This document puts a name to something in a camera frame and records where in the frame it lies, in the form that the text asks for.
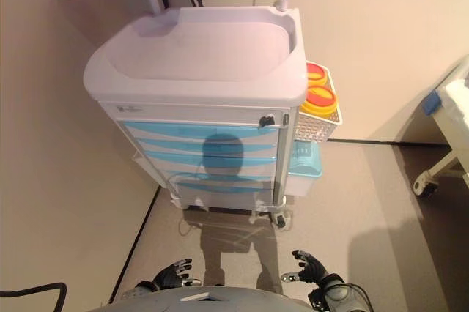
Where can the white medical cart blue drawers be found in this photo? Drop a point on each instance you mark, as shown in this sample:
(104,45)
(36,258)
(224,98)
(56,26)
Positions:
(205,52)

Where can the yellow sharps container red lid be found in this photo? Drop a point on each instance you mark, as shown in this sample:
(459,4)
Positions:
(320,97)
(317,73)

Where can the metal cart side latch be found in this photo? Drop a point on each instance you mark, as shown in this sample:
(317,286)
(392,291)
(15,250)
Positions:
(286,119)

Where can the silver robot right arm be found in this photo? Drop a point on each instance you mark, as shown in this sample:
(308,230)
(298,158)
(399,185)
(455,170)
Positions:
(337,293)

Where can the blue bed corner pad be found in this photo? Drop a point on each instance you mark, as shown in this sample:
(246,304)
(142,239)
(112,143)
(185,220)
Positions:
(431,102)

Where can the white hospital bed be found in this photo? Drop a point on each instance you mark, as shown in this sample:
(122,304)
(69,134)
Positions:
(454,107)

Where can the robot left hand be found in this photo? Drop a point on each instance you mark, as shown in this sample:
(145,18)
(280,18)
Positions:
(172,277)

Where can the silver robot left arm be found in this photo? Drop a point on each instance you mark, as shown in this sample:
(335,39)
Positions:
(137,292)

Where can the white mesh basket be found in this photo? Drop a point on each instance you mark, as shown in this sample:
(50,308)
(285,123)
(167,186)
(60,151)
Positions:
(311,127)

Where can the grey robot torso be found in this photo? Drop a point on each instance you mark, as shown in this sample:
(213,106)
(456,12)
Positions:
(205,301)

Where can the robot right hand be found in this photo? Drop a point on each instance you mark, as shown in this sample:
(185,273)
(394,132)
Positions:
(313,271)

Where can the black cart keys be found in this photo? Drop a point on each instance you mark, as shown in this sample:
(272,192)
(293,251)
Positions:
(266,121)

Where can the cart caster wheel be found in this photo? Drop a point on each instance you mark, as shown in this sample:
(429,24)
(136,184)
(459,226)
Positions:
(282,220)

